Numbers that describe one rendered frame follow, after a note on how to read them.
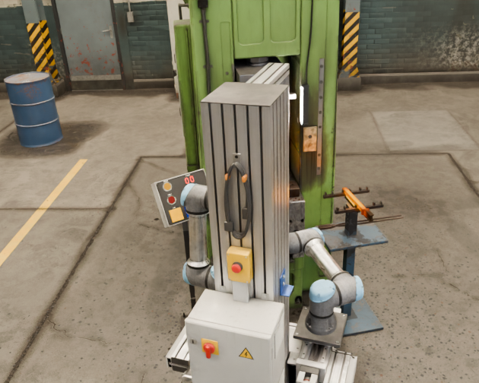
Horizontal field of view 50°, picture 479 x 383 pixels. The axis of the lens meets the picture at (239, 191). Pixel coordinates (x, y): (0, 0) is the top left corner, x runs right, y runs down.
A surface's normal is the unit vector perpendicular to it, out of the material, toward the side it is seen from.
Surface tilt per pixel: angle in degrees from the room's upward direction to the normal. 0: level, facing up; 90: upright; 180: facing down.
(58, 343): 0
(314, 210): 90
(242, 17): 90
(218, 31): 90
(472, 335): 0
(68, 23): 90
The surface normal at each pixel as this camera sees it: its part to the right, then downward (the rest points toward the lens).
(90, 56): -0.07, 0.46
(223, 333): -0.33, 0.44
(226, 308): -0.04, -0.89
